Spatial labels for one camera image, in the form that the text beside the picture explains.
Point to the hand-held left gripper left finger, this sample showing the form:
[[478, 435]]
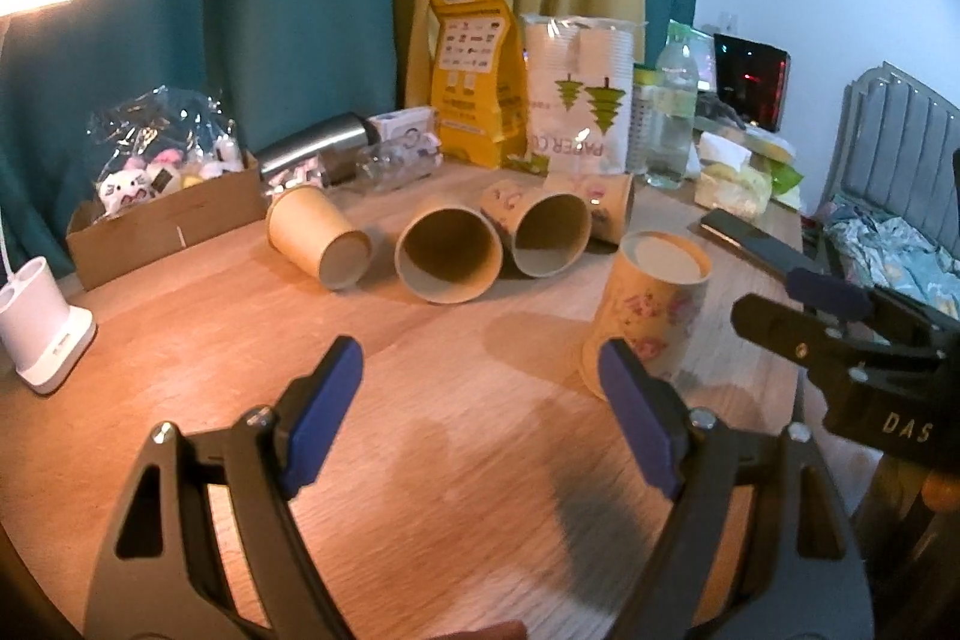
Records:
[[326, 415]]

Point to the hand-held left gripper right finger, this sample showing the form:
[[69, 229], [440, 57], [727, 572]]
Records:
[[637, 419]]

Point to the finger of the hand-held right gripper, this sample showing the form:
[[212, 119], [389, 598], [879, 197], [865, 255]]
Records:
[[780, 329], [825, 295]]

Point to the floral paper cup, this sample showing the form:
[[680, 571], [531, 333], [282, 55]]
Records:
[[536, 227], [613, 209], [645, 306]]

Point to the plain brown paper cup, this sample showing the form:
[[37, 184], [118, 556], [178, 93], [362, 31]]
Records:
[[448, 254], [319, 235]]

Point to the printed blanket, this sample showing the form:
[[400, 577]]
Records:
[[892, 257]]

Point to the black smartphone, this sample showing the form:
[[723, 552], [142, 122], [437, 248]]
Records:
[[750, 239]]

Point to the green packet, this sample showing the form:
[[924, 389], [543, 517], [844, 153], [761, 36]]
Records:
[[781, 175]]

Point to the white tissue pack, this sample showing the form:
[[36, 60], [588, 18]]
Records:
[[721, 147]]

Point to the grey padded headboard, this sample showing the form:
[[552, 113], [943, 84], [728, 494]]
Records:
[[900, 130]]

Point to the clear water bottle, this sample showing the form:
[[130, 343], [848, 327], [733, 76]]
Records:
[[671, 130]]

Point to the black computer case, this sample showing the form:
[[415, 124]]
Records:
[[750, 81]]

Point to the small pink candy wrapper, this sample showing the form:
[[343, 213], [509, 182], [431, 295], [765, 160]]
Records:
[[296, 177]]

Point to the green-lid plastic container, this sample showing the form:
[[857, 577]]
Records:
[[637, 115]]

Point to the empty clear plastic bottle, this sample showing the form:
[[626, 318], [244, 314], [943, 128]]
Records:
[[390, 164]]

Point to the brown cardboard box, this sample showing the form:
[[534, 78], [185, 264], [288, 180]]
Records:
[[150, 224]]

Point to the stainless steel thermos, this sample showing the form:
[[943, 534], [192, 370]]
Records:
[[315, 149]]

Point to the white desk lamp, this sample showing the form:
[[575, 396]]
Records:
[[45, 340]]

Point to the small white box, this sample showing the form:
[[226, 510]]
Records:
[[405, 123]]

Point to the clear pack of paper cups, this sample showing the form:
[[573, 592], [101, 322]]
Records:
[[574, 85]]

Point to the clear bag of plush toys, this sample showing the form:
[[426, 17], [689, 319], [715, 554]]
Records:
[[150, 123]]

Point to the yellow paper bag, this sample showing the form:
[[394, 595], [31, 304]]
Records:
[[472, 85]]

